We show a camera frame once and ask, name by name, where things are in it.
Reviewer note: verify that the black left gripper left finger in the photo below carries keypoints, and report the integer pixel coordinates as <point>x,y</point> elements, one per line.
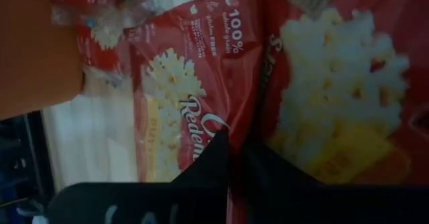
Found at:
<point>167,204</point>

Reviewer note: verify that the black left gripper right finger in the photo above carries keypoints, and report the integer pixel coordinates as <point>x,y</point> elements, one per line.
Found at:
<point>301,204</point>

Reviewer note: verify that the red butter popcorn bag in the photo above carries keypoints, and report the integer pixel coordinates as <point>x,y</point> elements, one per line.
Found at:
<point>218,73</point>

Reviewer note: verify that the white paper popcorn bag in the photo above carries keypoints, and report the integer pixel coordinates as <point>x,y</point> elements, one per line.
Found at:
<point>87,133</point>

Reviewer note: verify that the red popcorn bag clear wrapper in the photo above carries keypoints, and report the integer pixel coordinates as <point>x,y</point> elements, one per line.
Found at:
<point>100,36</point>

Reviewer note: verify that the dark blue basket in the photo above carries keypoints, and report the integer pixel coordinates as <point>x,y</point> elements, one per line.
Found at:
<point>20,157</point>

